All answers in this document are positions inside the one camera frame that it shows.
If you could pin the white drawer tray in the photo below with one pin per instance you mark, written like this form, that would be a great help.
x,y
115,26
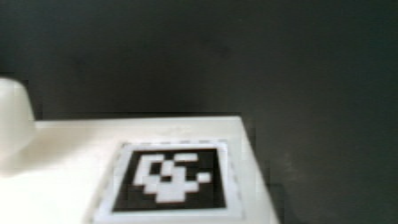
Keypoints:
x,y
127,171

